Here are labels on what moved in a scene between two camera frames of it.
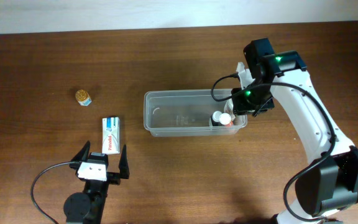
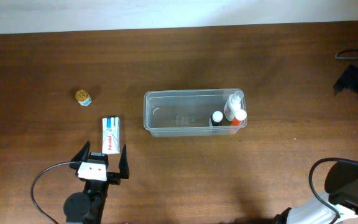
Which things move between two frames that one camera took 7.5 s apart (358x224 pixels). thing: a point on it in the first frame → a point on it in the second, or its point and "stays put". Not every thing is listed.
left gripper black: (113, 178) stays put
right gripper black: (239, 106) → (350, 81)
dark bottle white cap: (215, 118) stays put
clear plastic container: (186, 113) stays put
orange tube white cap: (225, 119) → (240, 116)
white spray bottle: (229, 109) stays put
